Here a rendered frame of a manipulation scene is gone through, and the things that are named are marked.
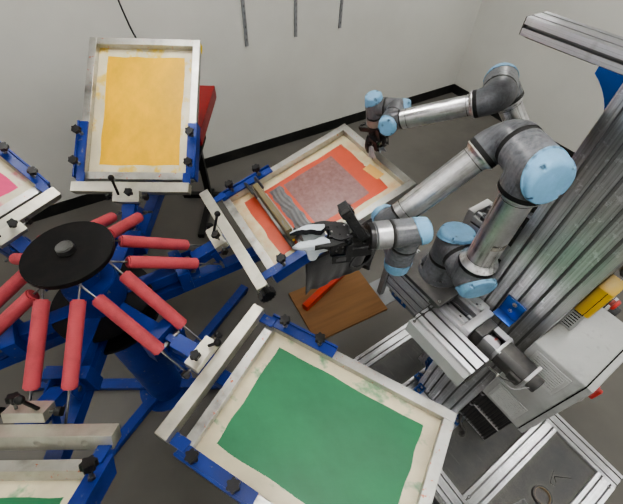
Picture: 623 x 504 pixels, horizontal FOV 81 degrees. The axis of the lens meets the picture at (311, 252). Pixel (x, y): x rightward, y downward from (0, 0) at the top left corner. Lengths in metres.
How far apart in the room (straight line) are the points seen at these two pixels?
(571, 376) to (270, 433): 1.01
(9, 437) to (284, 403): 0.83
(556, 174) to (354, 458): 1.05
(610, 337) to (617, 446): 1.49
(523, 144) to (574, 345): 0.80
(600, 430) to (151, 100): 3.24
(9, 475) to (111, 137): 1.53
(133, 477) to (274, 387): 1.26
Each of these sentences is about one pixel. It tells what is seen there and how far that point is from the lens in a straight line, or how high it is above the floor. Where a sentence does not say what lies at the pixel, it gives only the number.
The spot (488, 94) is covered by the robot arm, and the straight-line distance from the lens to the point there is 1.49.
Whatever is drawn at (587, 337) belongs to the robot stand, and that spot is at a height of 1.23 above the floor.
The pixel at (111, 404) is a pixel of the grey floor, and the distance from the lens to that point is 2.71.
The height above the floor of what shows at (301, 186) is 1.14.
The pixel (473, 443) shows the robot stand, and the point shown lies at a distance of 2.39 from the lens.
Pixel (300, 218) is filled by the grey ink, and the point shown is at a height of 1.11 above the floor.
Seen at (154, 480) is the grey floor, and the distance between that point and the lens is 2.50.
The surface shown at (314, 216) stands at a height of 1.12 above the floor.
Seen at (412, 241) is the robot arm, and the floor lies 1.66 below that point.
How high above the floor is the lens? 2.35
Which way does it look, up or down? 50 degrees down
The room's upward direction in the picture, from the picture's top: 3 degrees clockwise
